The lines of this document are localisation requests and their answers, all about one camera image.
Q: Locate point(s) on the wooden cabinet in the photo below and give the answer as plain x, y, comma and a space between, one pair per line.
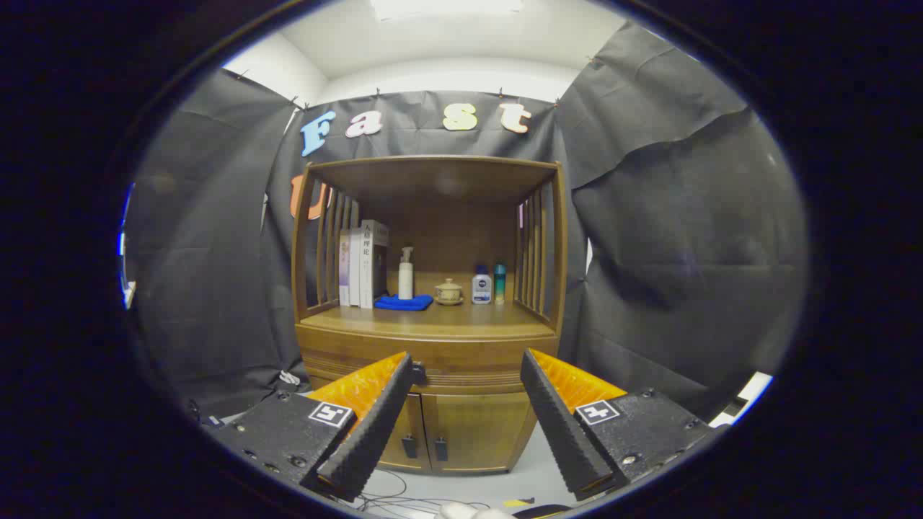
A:
433, 173

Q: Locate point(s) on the wooden cabinet door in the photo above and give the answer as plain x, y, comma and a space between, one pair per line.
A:
411, 418
483, 425

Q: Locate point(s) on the white lotion bottle blue cap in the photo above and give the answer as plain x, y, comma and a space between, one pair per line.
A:
482, 288

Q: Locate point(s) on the yellow floor tape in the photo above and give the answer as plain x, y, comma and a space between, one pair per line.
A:
518, 502

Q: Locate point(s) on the wooden drawer with black knob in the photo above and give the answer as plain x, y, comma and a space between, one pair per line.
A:
469, 357

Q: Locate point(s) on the purple and white book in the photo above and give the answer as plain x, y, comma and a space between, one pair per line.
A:
344, 270

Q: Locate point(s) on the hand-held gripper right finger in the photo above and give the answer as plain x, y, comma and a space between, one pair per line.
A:
562, 432

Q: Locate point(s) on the blue folded cloth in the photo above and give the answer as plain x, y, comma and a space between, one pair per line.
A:
404, 303

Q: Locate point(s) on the white book with dark cover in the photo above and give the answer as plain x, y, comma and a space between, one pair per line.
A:
368, 267

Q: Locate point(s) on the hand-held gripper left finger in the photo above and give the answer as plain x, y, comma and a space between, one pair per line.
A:
375, 432

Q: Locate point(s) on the white pump bottle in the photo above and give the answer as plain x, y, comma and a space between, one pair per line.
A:
406, 281

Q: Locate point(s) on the thin white book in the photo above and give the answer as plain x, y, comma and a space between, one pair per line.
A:
354, 270

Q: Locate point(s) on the beige lidded tea cup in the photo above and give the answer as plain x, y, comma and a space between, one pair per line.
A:
448, 292

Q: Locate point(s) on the wooden countertop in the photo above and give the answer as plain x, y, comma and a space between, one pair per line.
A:
469, 317

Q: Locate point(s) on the teal slim bottle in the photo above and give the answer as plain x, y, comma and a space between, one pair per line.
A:
500, 285

